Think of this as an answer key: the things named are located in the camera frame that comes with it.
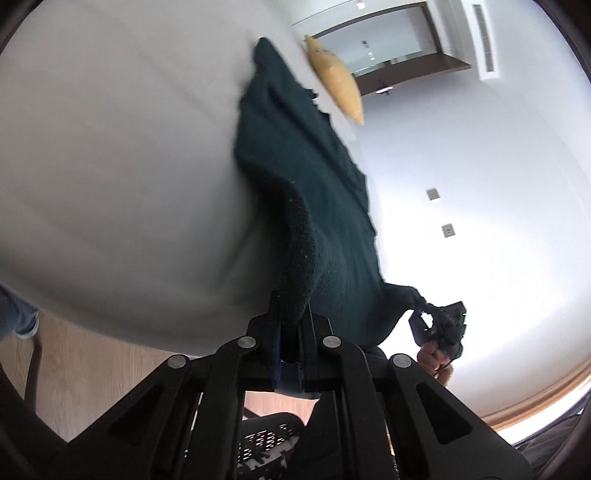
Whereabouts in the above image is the white wall air vent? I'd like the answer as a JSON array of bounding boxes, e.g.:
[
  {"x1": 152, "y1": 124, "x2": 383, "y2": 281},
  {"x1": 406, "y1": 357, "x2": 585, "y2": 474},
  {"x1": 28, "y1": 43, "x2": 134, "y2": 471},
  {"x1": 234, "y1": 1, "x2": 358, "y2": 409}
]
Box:
[{"x1": 462, "y1": 0, "x2": 502, "y2": 81}]

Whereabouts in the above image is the dark curved bar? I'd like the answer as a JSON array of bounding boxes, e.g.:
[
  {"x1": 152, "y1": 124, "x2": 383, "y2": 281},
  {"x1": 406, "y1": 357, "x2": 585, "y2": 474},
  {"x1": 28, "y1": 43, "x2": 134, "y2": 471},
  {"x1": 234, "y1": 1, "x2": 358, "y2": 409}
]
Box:
[{"x1": 24, "y1": 339, "x2": 45, "y2": 412}]

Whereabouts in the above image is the dark green blanket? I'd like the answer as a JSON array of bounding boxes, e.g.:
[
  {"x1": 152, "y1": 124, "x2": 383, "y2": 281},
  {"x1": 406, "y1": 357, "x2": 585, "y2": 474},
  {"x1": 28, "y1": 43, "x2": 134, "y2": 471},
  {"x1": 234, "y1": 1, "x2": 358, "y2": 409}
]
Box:
[{"x1": 233, "y1": 37, "x2": 432, "y2": 400}]

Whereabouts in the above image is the black mesh chair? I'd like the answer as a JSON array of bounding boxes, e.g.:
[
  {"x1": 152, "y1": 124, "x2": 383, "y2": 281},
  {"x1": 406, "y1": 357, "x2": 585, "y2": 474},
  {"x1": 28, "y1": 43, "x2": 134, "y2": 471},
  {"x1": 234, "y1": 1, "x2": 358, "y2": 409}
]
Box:
[{"x1": 238, "y1": 411, "x2": 306, "y2": 480}]

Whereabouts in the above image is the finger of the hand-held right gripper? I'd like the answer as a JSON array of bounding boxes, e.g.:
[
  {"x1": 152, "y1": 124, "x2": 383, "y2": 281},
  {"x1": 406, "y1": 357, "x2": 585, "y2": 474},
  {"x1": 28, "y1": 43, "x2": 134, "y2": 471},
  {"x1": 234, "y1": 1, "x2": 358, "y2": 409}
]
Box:
[
  {"x1": 422, "y1": 302, "x2": 448, "y2": 324},
  {"x1": 409, "y1": 310, "x2": 435, "y2": 346}
]

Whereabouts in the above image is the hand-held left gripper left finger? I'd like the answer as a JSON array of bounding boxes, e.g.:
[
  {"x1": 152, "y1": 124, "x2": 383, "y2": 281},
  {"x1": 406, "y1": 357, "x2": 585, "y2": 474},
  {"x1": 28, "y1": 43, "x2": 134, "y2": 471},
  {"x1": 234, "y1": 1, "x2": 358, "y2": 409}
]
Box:
[{"x1": 46, "y1": 291, "x2": 296, "y2": 480}]

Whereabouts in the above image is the person's right hand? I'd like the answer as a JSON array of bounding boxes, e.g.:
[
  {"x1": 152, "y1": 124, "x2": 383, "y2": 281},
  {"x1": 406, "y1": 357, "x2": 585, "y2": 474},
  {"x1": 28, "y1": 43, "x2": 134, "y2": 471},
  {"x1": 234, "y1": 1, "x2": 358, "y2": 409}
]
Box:
[{"x1": 417, "y1": 344, "x2": 455, "y2": 387}]

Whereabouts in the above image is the bed with white sheet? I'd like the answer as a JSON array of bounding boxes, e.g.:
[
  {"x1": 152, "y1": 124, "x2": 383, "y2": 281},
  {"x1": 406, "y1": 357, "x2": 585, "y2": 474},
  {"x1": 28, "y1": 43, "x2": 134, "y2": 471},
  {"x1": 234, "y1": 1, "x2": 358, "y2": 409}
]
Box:
[{"x1": 0, "y1": 0, "x2": 370, "y2": 358}]

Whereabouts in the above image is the person's jeans leg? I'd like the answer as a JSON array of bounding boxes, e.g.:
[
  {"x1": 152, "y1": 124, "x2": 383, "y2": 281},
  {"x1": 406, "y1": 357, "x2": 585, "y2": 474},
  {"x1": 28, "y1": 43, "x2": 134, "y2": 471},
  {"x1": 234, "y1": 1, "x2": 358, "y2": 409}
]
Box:
[{"x1": 0, "y1": 284, "x2": 41, "y2": 341}]

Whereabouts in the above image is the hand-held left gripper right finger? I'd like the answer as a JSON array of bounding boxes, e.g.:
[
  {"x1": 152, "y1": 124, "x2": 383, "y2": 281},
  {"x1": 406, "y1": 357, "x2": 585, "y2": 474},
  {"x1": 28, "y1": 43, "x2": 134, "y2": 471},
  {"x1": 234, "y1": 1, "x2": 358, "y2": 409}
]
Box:
[{"x1": 299, "y1": 305, "x2": 536, "y2": 480}]

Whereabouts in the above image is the yellow pillow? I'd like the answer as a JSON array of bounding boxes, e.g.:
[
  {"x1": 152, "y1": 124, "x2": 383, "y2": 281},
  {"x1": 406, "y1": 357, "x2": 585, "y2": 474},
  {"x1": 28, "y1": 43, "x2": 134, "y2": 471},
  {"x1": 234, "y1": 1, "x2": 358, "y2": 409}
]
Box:
[{"x1": 303, "y1": 34, "x2": 365, "y2": 126}]

